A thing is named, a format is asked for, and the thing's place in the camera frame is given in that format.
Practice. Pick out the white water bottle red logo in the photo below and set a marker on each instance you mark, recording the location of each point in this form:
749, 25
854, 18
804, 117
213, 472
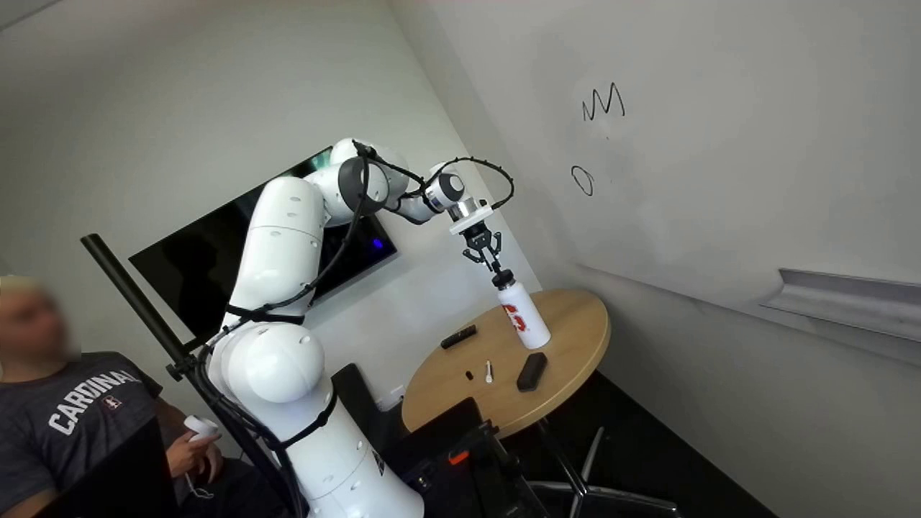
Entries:
525, 315

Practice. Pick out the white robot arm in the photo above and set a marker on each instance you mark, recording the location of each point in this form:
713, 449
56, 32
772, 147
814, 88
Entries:
267, 366

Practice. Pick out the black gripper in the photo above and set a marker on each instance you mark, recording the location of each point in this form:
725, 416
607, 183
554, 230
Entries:
480, 246

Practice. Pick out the black tripod pole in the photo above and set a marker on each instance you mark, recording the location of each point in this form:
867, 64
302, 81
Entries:
187, 363

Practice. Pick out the white whiteboard marker tray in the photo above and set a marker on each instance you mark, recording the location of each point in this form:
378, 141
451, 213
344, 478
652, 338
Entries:
844, 298

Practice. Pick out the person in grey shirt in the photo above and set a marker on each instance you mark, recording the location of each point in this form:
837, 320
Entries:
62, 410

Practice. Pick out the wall whiteboard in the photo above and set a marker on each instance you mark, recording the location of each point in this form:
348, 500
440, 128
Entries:
702, 146

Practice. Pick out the black remote on table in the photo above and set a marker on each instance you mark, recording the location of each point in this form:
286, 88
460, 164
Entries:
459, 338

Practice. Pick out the round wooden table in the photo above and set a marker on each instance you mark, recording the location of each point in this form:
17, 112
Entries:
580, 335

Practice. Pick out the black bottle lid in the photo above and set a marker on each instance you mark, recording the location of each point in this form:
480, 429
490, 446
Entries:
500, 279

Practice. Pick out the black office chair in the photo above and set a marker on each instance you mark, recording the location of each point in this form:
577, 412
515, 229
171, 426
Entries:
451, 461

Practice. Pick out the wall mounted black monitor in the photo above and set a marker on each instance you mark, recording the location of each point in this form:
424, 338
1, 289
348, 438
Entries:
273, 249

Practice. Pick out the black whiteboard eraser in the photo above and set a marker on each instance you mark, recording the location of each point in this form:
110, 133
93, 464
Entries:
529, 371

